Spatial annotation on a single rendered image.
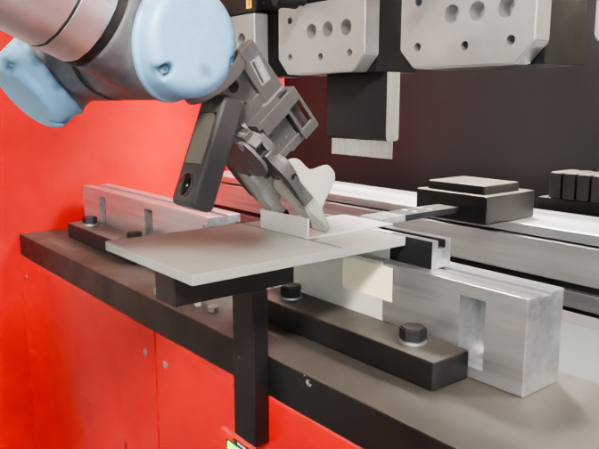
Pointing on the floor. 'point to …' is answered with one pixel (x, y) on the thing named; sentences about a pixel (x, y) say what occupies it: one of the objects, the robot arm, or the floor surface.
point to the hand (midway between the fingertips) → (299, 224)
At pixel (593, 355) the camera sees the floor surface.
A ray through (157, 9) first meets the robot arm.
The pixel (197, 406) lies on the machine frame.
